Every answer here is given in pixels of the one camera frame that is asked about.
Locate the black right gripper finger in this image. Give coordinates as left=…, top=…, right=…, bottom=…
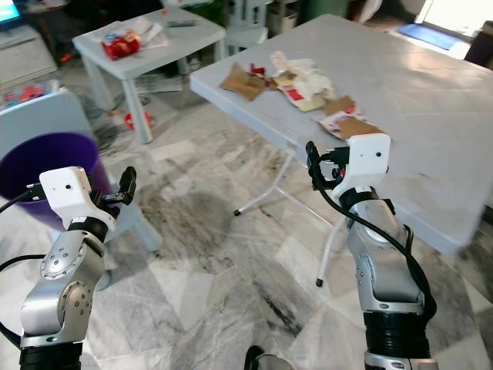
left=304, top=140, right=324, bottom=187

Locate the blue mat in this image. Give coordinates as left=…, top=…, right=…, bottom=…
left=397, top=21, right=467, bottom=53

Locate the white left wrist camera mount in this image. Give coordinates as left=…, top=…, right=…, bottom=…
left=38, top=165, right=101, bottom=226

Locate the small grey plastic table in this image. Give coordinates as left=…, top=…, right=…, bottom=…
left=71, top=7, right=217, bottom=145

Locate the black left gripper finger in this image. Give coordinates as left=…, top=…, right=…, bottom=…
left=119, top=165, right=139, bottom=206

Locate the colourful printed toy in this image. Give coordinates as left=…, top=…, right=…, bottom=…
left=6, top=82, right=49, bottom=106

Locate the purple plastic rubbish bin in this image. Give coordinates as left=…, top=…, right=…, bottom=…
left=0, top=132, right=106, bottom=233

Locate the white plastic chair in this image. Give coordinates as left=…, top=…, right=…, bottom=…
left=222, top=0, right=267, bottom=55

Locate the red snack packet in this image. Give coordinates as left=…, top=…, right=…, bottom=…
left=101, top=30, right=144, bottom=62

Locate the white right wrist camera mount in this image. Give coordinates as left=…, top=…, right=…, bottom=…
left=342, top=133, right=392, bottom=198

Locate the grey cabinet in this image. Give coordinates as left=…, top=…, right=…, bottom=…
left=0, top=22, right=59, bottom=86

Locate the crumpled white paper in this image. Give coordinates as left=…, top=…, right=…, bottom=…
left=270, top=51, right=336, bottom=98

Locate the plain brown paper bag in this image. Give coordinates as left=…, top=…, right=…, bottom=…
left=219, top=62, right=271, bottom=102

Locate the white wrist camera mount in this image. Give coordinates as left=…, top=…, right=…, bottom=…
left=342, top=133, right=392, bottom=198
left=38, top=165, right=101, bottom=226

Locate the light blue plastic chair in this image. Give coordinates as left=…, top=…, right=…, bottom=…
left=0, top=90, right=163, bottom=256

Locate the large grey plastic table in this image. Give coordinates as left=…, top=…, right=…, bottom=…
left=188, top=13, right=493, bottom=288

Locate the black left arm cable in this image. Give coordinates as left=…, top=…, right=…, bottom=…
left=0, top=183, right=47, bottom=352

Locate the paper packet with red label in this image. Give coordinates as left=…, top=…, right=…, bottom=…
left=277, top=77, right=328, bottom=113

